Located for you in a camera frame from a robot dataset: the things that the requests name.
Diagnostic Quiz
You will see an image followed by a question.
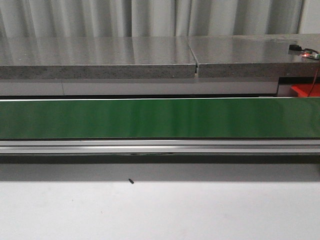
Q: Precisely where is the red plastic bin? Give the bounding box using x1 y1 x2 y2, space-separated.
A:
291 83 320 98

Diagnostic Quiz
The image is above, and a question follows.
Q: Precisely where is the grey stone countertop left slab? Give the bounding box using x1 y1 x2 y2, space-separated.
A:
0 37 197 80

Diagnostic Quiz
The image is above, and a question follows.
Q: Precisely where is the grey stone countertop right slab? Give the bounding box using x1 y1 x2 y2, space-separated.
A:
188 34 320 78

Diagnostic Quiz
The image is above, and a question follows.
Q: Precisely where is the small green circuit board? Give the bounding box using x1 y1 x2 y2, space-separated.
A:
301 51 320 60

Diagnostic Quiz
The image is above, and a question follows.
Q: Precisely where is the green conveyor belt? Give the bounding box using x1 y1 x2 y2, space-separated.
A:
0 97 320 140

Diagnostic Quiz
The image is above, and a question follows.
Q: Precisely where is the aluminium conveyor frame rail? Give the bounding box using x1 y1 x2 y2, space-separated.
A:
0 139 320 155

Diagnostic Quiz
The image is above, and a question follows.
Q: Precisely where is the white cabinet front panel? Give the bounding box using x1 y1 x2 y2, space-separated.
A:
0 77 279 96

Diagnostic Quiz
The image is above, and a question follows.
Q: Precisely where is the grey stone countertop slab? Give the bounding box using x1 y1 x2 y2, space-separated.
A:
188 34 320 78
0 37 197 80

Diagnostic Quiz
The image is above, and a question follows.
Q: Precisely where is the black sensor module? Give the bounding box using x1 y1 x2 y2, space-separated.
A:
289 44 303 52

